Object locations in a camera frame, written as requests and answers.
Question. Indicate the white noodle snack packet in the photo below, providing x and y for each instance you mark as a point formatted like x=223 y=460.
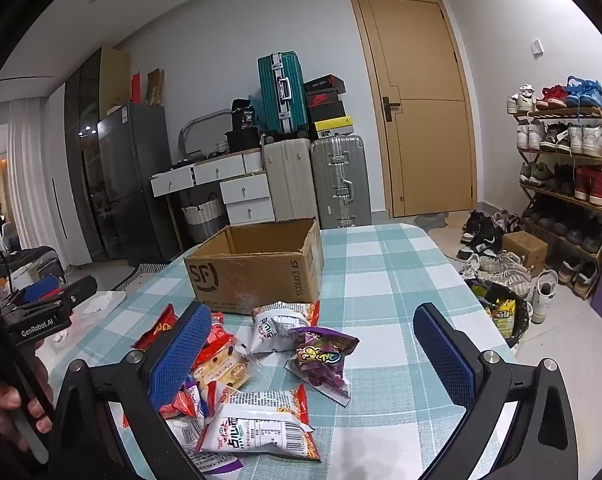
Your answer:
x=261 y=425
x=276 y=330

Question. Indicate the black storage box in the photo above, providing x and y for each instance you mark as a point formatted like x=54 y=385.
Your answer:
x=243 y=141

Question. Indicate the yellow packet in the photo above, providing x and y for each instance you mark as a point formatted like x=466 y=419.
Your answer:
x=503 y=317

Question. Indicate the rows of stored shoes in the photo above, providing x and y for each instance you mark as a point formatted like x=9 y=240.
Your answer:
x=588 y=185

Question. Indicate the wooden door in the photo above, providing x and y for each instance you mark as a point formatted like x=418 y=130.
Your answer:
x=426 y=135

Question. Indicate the beige suitcase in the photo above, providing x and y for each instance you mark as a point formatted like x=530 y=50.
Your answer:
x=288 y=180

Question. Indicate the brown cardboard box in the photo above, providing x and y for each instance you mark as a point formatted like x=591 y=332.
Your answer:
x=251 y=280

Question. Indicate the person's left hand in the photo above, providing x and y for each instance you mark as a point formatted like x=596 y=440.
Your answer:
x=11 y=400

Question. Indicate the red bun snack packet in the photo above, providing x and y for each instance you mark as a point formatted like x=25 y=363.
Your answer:
x=223 y=367

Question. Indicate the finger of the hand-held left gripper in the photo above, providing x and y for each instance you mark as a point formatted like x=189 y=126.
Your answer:
x=43 y=285
x=78 y=290

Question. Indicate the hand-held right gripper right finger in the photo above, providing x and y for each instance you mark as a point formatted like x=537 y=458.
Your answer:
x=443 y=350

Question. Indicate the pile of loose sneakers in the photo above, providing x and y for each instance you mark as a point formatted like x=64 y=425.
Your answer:
x=486 y=240

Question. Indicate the black red shoe box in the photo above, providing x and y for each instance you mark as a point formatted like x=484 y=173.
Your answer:
x=323 y=83

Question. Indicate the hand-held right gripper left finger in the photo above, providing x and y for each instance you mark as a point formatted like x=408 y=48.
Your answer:
x=181 y=355

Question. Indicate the small flat cardboard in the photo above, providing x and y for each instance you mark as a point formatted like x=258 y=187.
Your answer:
x=156 y=87

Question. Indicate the white purple-edged packet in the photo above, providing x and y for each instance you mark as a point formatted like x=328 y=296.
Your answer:
x=186 y=435

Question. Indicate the woven laundry basket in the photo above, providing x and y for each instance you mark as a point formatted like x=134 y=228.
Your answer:
x=203 y=220

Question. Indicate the small red white packet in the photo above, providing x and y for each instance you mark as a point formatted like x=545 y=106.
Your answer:
x=191 y=400

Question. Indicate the bamboo shoe rack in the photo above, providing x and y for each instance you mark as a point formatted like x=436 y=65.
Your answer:
x=556 y=111

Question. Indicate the grey door mat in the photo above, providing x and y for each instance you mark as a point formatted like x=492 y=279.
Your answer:
x=431 y=220

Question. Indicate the yellow black shoe box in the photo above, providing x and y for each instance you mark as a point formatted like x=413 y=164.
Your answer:
x=333 y=129

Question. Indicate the teal suitcase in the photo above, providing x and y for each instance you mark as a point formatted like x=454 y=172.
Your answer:
x=283 y=95

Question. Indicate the silver suitcase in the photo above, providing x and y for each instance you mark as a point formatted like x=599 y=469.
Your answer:
x=341 y=180

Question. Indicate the dark glass cabinet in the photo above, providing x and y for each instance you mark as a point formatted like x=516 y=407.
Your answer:
x=81 y=160

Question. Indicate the large flat cardboard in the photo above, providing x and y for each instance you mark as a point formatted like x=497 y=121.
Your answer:
x=115 y=77

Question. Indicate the purple snack packet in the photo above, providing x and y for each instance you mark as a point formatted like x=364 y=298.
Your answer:
x=321 y=360

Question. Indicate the red logo shoe box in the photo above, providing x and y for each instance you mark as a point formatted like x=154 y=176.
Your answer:
x=323 y=98

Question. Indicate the red chip packet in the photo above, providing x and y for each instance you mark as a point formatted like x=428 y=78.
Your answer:
x=156 y=330

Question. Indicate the white paper napkin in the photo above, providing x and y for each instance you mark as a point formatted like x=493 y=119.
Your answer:
x=101 y=304

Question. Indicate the black labelled round box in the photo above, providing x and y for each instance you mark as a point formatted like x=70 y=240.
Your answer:
x=245 y=115

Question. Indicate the grey oval frame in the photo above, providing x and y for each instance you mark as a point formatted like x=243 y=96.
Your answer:
x=186 y=132

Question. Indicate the white curtain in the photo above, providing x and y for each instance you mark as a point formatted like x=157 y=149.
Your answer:
x=31 y=170

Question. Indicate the white wall switch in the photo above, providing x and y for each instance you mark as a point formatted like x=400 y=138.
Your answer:
x=538 y=46

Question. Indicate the small cardboard box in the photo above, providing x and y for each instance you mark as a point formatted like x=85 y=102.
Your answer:
x=526 y=250

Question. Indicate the white drawer desk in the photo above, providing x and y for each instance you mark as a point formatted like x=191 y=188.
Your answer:
x=243 y=192

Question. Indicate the red paper bag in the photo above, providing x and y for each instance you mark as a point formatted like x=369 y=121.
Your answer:
x=136 y=89

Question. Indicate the black lined trash bin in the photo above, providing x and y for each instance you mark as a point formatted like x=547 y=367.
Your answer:
x=518 y=320

